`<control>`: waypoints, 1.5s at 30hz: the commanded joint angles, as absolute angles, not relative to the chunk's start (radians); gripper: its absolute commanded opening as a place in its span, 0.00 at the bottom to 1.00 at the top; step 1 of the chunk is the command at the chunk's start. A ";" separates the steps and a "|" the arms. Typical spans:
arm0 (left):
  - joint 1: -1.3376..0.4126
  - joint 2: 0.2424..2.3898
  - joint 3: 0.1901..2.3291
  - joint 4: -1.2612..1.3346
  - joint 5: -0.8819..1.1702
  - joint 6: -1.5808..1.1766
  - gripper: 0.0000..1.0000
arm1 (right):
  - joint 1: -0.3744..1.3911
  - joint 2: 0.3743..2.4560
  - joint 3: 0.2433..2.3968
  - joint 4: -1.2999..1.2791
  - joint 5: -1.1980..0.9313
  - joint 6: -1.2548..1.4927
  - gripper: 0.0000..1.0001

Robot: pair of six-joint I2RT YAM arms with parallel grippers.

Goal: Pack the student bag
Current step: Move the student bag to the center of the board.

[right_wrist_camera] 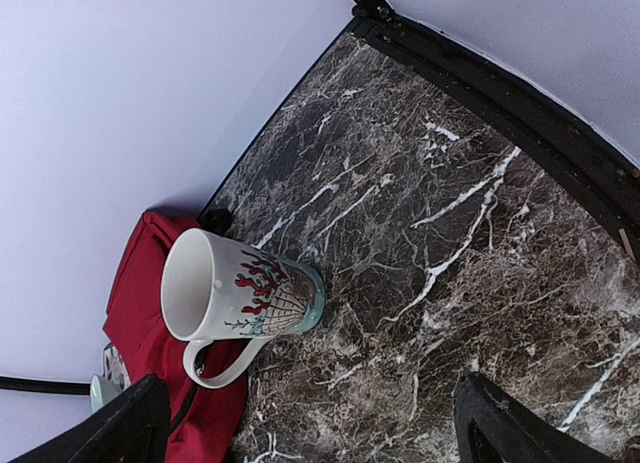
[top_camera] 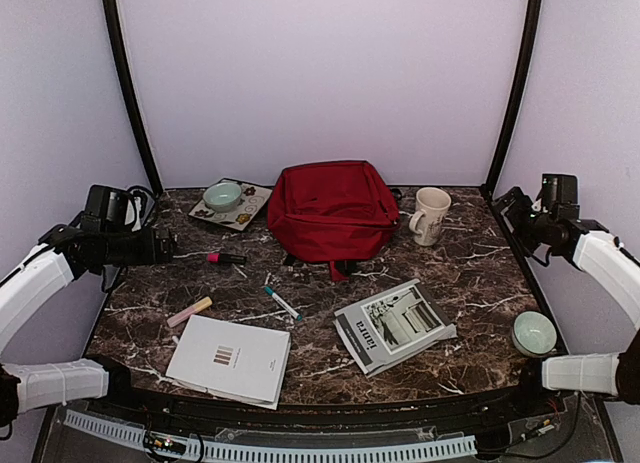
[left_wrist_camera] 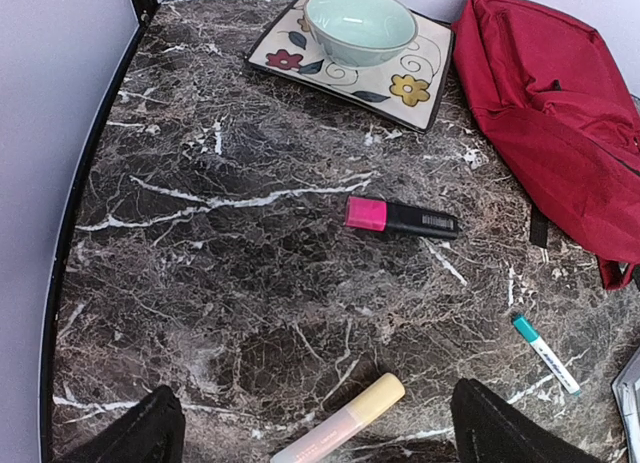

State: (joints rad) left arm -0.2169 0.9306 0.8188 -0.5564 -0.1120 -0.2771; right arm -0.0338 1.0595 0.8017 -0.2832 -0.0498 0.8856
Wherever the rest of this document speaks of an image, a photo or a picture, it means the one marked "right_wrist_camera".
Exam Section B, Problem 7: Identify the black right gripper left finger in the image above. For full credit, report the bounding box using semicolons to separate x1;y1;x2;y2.
14;374;171;463

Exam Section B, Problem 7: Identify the pale green ceramic bowl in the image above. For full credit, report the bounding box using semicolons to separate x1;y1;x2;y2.
89;374;121;413

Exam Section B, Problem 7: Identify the white mug with red pattern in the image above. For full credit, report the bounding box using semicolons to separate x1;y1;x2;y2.
160;228;326;390

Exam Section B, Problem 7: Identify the floral patterned square plate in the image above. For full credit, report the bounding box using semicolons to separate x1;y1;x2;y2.
103;343;131;390

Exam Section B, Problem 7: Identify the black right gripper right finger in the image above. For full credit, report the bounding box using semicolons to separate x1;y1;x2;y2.
454;372;612;462

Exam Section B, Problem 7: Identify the red backpack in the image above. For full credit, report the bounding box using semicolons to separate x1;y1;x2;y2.
104;212;248;462

